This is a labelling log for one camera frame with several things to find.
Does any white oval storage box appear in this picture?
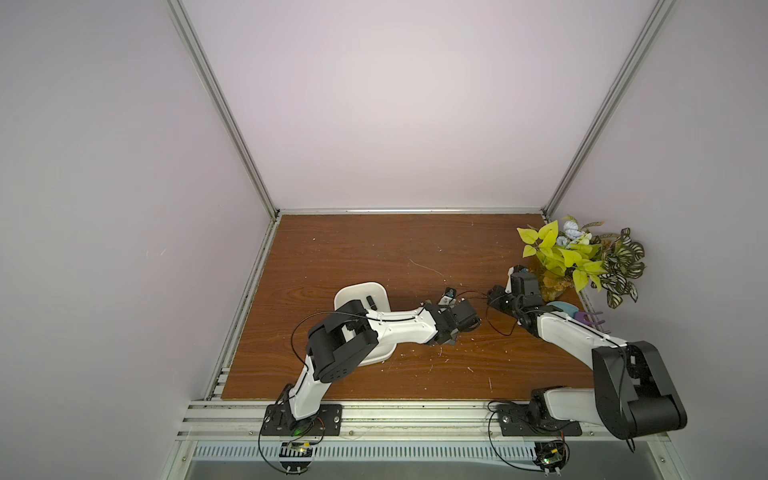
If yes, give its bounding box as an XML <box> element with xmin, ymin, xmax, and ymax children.
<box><xmin>334</xmin><ymin>282</ymin><xmax>396</xmax><ymax>367</ymax></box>

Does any black grey usb drive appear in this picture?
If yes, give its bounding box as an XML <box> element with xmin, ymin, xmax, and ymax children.
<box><xmin>440</xmin><ymin>287</ymin><xmax>457</xmax><ymax>305</ymax></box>

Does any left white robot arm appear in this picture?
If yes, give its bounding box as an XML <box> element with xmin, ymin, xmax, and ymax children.
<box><xmin>286</xmin><ymin>300</ymin><xmax>481</xmax><ymax>421</ymax></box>

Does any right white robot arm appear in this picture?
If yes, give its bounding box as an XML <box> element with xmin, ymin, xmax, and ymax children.
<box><xmin>487</xmin><ymin>268</ymin><xmax>688</xmax><ymax>440</ymax></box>

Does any teal leaf-shaped dish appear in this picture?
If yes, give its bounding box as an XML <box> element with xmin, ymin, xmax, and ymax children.
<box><xmin>548</xmin><ymin>301</ymin><xmax>580</xmax><ymax>318</ymax></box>

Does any yellow-green potted plant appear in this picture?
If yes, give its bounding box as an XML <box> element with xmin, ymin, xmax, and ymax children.
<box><xmin>517</xmin><ymin>217</ymin><xmax>606</xmax><ymax>301</ymax></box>

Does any pink purple toy fork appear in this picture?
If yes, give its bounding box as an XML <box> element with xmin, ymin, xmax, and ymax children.
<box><xmin>573</xmin><ymin>311</ymin><xmax>610</xmax><ymax>334</ymax></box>

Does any striped dark leaf plant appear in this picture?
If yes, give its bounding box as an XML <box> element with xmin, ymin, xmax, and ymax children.
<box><xmin>591</xmin><ymin>227</ymin><xmax>646</xmax><ymax>309</ymax></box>

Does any right small circuit board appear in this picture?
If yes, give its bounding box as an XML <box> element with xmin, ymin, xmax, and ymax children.
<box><xmin>533</xmin><ymin>439</ymin><xmax>570</xmax><ymax>475</ymax></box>

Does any small circuit board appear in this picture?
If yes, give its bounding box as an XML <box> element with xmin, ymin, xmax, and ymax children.
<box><xmin>533</xmin><ymin>439</ymin><xmax>570</xmax><ymax>475</ymax></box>
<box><xmin>278</xmin><ymin>441</ymin><xmax>315</xmax><ymax>475</ymax></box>

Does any left small circuit board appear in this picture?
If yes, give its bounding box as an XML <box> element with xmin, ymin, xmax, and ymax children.
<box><xmin>278</xmin><ymin>441</ymin><xmax>315</xmax><ymax>475</ymax></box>

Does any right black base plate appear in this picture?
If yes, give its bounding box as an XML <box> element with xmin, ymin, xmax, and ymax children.
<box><xmin>491</xmin><ymin>403</ymin><xmax>583</xmax><ymax>437</ymax></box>

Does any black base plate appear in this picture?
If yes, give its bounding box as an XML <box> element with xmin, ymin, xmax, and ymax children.
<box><xmin>491</xmin><ymin>403</ymin><xmax>583</xmax><ymax>437</ymax></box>
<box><xmin>260</xmin><ymin>403</ymin><xmax>343</xmax><ymax>438</ymax></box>

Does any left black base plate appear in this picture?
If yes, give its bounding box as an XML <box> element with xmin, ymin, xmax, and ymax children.
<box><xmin>260</xmin><ymin>403</ymin><xmax>343</xmax><ymax>438</ymax></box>

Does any white ribbed cable duct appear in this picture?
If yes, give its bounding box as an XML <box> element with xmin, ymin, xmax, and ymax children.
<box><xmin>192</xmin><ymin>441</ymin><xmax>535</xmax><ymax>464</ymax></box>

